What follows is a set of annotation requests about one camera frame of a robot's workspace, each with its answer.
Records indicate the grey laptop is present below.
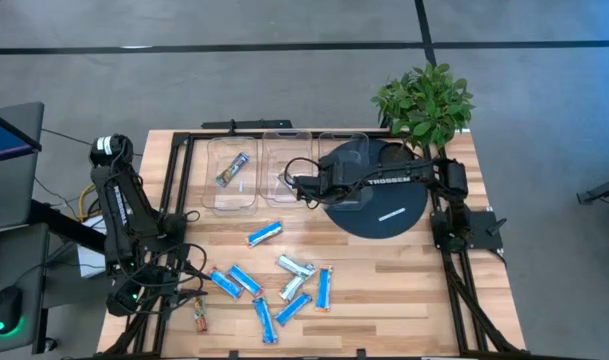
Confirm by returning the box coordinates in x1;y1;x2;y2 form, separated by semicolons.
0;102;45;234

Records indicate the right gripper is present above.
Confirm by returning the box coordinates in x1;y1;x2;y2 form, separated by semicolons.
283;162;344;206

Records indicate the red granola bar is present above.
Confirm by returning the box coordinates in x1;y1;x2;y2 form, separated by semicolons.
193;295;209;334

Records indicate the black camera bar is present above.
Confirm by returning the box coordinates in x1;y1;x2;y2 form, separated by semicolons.
201;118;293;132

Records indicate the clear plastic bin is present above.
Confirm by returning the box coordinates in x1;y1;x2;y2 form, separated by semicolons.
259;129;314;209
317;131;373;211
201;135;259;217

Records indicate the black desk bar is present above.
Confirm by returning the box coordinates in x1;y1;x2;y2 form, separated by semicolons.
28;199;118;259

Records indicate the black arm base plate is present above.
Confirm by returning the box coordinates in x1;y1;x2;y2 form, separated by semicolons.
430;209;508;251

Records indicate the grey desk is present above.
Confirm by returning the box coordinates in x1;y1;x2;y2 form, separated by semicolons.
0;222;51;357

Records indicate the orange blue granola bar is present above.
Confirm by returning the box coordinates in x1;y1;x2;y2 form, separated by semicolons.
316;264;334;313

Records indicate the black aluminium table frame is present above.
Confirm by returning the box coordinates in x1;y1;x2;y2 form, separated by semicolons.
98;129;528;359

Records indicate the black plant pot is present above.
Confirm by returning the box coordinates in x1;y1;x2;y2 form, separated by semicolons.
378;141;416;164

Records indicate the white label strip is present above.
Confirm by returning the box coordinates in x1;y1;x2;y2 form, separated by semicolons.
377;206;408;223

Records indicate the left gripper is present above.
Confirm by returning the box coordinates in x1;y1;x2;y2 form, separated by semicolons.
106;267;211;317

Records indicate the blue Quaker granola bar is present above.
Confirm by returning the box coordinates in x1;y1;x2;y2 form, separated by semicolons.
275;293;314;327

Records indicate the green leafy plant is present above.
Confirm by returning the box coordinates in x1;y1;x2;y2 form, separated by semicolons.
370;62;476;151

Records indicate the black computer mouse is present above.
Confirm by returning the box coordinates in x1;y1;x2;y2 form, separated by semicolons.
0;285;24;335

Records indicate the white box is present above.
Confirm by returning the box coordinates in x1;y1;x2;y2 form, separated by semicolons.
76;209;120;279

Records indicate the round dark mat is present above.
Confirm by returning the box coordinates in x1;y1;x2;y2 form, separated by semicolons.
323;138;429;240

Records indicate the yellow cable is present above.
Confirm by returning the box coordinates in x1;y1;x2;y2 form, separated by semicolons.
77;182;98;221

